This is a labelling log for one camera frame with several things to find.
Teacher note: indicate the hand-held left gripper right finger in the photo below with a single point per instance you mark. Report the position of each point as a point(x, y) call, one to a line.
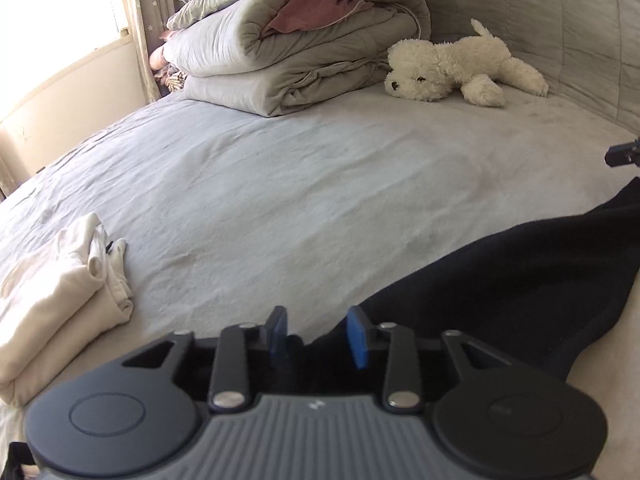
point(358, 335)

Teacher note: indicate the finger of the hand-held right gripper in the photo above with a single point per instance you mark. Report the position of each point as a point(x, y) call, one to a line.
point(624, 154)

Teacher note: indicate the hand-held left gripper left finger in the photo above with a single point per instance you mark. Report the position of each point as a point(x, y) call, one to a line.
point(280, 332)

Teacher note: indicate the beige and black raglan sweatshirt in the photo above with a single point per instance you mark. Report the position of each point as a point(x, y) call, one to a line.
point(500, 280)

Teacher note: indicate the grey bed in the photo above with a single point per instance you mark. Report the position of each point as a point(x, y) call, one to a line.
point(300, 185)

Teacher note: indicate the grey quilted headboard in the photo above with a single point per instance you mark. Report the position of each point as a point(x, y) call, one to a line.
point(550, 15)

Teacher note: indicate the white plush dog toy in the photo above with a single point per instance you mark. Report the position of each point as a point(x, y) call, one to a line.
point(440, 67)

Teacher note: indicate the folded white garment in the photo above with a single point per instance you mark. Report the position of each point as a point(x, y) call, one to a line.
point(55, 300)

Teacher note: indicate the folded grey quilt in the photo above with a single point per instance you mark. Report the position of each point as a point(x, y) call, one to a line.
point(300, 55)

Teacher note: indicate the pink pillows by curtain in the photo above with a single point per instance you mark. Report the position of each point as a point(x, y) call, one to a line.
point(162, 62)

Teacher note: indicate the grey star curtain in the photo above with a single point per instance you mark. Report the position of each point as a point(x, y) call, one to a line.
point(145, 20)

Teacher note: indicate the window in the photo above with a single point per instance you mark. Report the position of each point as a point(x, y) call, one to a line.
point(55, 5)

